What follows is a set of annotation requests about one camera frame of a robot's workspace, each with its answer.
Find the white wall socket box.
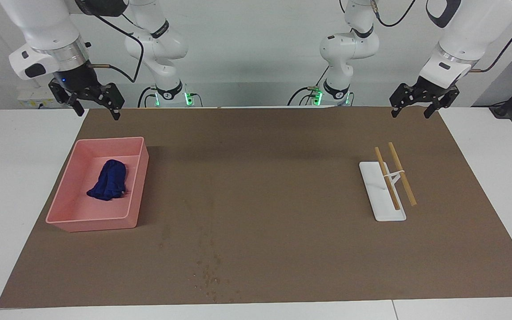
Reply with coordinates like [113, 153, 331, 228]
[17, 87, 67, 108]

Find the blue towel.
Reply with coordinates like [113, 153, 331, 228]
[86, 159, 128, 201]

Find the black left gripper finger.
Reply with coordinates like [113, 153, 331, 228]
[424, 88, 460, 119]
[391, 83, 418, 118]

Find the brown table mat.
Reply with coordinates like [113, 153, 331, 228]
[0, 106, 512, 308]

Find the black right arm base cable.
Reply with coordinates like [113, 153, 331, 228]
[138, 87, 156, 107]

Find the black left arm base cable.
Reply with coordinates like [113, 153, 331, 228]
[288, 67, 328, 106]

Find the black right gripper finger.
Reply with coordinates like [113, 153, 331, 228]
[92, 83, 125, 120]
[48, 79, 84, 117]

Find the pink plastic bin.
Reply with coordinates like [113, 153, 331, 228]
[45, 136, 149, 232]

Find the white rack with wooden rods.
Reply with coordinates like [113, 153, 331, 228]
[359, 142, 418, 222]

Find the black arm base cable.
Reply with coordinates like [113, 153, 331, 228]
[138, 87, 156, 107]
[288, 67, 328, 106]

